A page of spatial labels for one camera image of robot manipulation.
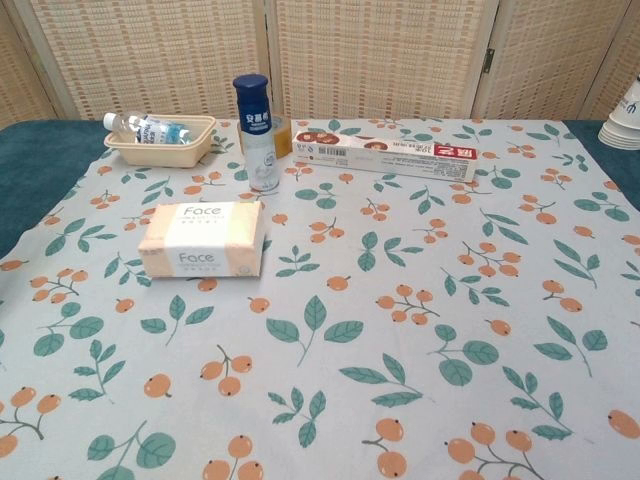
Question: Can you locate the beige plastic tray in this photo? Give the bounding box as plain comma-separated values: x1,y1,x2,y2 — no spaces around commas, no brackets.
103,114,217,167

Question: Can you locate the blue capped white bottle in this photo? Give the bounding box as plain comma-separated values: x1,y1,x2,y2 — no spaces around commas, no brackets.
232,73,279,192

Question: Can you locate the woven folding screen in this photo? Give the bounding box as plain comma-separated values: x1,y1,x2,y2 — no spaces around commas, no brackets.
0,0,640,124

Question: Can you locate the brown packing tape roll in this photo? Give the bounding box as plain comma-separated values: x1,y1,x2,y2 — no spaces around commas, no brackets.
236,117,293,160

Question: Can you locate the stack of white paper cups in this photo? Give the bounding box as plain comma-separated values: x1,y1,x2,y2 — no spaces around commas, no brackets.
598,74,640,150

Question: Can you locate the clear plastic water bottle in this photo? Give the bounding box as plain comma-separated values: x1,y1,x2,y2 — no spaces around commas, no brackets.
103,112,193,147

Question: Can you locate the pink and white tissue pack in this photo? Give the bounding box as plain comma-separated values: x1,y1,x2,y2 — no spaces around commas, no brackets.
137,200,265,279

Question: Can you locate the long white red wrap box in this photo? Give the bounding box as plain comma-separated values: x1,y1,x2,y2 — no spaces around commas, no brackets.
291,128,481,182

